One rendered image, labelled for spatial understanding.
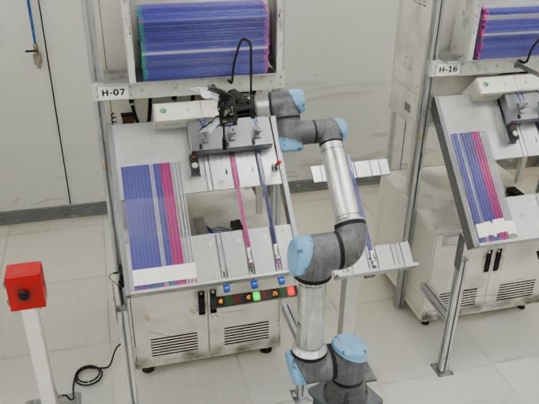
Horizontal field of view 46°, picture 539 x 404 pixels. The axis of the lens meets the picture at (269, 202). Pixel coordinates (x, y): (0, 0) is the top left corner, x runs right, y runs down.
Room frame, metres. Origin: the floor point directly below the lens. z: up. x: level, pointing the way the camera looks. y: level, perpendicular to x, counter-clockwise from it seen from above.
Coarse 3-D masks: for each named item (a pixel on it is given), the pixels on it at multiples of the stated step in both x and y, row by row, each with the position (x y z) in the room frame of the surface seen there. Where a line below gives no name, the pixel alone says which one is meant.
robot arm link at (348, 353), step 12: (336, 336) 1.63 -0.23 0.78; (348, 336) 1.63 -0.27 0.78; (336, 348) 1.57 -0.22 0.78; (348, 348) 1.57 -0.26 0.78; (360, 348) 1.58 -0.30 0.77; (336, 360) 1.54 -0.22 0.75; (348, 360) 1.54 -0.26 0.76; (360, 360) 1.55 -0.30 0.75; (336, 372) 1.53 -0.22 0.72; (348, 372) 1.54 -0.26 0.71; (360, 372) 1.55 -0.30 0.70; (348, 384) 1.54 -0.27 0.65
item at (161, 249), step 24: (144, 168) 2.30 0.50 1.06; (168, 168) 2.32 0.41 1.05; (144, 192) 2.22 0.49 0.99; (168, 192) 2.24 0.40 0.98; (144, 216) 2.15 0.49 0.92; (168, 216) 2.17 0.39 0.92; (144, 240) 2.08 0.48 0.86; (168, 240) 2.09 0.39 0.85; (144, 264) 2.01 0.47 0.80; (168, 264) 2.02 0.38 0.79; (192, 264) 2.04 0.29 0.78; (144, 288) 1.94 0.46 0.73
